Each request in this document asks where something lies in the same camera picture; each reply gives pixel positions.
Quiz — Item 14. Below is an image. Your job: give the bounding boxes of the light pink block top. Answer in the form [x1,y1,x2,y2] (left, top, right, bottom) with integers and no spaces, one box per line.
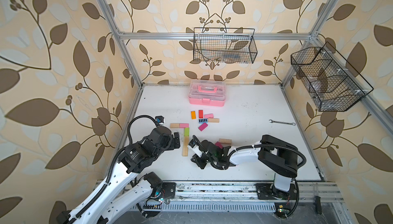
[204,113,214,118]

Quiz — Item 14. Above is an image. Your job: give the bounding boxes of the black wire basket right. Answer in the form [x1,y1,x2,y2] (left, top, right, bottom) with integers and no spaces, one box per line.
[291,42,374,112]

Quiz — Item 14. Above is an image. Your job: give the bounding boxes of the lime green block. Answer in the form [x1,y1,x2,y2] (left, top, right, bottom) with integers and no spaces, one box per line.
[184,127,190,137]

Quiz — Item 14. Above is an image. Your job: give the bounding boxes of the aluminium frame rail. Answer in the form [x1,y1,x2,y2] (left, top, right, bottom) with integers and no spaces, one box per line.
[79,179,354,224]

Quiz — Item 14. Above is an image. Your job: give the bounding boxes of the pink plastic storage box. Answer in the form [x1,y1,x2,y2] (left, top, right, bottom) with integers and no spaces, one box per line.
[188,80,226,107]

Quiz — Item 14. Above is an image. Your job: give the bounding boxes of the wooden dotted block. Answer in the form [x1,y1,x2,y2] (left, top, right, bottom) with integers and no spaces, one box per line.
[219,139,232,145]

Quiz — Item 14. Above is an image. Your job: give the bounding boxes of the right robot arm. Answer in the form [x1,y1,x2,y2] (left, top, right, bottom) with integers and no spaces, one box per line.
[188,134,307,195]

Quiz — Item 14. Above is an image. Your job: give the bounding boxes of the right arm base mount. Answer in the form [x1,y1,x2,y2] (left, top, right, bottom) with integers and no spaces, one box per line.
[255,183,299,201]

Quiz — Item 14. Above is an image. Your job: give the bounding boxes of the black wire basket back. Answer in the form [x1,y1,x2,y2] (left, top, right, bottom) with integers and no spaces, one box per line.
[193,27,258,64]

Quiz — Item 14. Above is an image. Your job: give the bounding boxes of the light pink block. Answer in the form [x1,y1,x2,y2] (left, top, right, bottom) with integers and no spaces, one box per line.
[204,113,214,118]
[179,123,189,128]

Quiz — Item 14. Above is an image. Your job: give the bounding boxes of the blue striped block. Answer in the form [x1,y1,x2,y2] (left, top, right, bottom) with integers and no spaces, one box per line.
[199,118,208,124]

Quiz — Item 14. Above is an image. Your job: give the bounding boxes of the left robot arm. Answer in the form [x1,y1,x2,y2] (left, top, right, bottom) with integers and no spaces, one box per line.
[55,115,180,224]

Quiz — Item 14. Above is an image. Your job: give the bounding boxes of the silver wrench on table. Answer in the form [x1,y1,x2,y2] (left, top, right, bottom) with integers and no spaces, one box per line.
[269,119,296,126]

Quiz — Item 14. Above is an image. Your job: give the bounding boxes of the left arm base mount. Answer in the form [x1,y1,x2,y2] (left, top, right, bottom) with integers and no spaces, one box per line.
[142,182,176,208]

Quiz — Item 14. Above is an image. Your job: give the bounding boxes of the wooden block horizontal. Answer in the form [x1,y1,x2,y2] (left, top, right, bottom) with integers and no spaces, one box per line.
[208,118,220,123]

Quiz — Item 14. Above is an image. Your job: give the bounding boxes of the magenta block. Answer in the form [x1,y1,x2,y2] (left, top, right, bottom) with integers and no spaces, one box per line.
[215,142,224,149]
[198,123,208,131]

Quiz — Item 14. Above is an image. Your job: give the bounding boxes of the black wire basket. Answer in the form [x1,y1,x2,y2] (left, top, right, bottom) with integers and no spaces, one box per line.
[291,42,374,112]
[193,27,258,64]

